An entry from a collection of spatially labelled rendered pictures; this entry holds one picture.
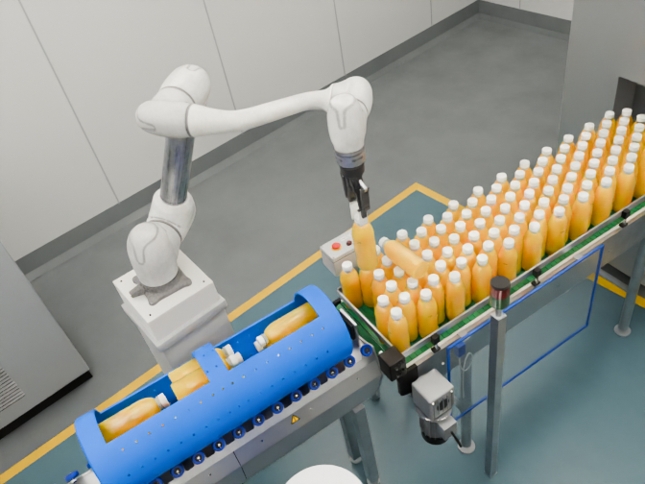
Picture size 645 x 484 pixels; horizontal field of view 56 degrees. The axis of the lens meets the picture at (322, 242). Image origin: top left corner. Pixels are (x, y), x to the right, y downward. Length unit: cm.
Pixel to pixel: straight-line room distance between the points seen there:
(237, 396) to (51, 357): 183
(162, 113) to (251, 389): 89
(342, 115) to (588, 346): 219
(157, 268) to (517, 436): 184
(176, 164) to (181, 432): 91
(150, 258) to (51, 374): 155
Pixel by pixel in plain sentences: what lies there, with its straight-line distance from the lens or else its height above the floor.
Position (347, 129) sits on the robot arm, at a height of 181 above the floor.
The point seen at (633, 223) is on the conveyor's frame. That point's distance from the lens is 285.
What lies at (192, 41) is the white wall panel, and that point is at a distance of 470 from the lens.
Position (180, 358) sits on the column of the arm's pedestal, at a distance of 254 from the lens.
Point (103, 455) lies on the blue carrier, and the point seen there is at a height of 120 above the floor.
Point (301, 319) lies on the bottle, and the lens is 212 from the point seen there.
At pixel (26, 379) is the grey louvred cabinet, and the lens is 366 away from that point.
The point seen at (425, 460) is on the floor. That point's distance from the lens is 307.
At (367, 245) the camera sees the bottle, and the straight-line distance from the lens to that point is 202.
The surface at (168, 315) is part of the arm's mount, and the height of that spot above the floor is 109.
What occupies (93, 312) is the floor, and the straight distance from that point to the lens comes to 425.
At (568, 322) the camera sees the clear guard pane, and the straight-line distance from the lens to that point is 282.
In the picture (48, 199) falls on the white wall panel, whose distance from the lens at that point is 462.
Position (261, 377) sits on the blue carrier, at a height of 117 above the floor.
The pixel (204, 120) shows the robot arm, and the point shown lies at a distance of 186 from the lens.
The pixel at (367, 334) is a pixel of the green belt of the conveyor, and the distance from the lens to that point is 235.
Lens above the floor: 272
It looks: 42 degrees down
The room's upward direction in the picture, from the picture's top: 12 degrees counter-clockwise
